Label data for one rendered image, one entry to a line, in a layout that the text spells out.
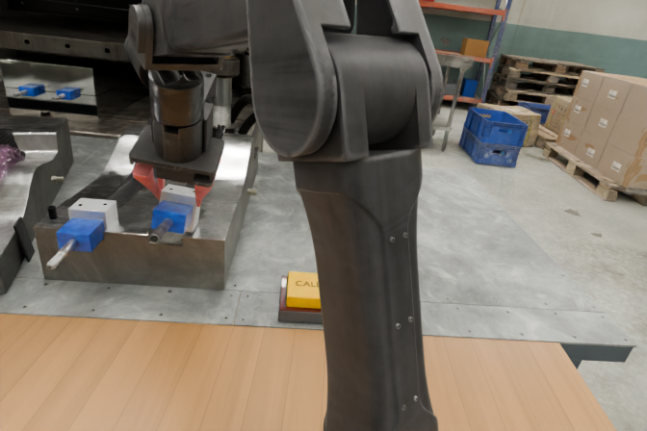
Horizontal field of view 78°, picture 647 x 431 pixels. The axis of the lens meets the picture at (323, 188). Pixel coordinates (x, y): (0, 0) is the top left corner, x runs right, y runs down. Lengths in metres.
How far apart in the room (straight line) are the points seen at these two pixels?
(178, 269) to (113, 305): 0.10
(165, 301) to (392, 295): 0.45
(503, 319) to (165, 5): 0.62
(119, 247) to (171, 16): 0.36
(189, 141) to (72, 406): 0.31
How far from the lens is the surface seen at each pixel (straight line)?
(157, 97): 0.47
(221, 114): 1.30
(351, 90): 0.19
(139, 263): 0.65
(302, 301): 0.59
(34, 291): 0.71
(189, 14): 0.37
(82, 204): 0.66
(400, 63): 0.22
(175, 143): 0.49
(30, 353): 0.62
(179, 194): 0.59
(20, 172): 0.85
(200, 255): 0.62
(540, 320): 0.74
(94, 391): 0.55
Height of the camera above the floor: 1.21
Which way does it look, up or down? 24 degrees down
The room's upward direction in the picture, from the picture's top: 7 degrees clockwise
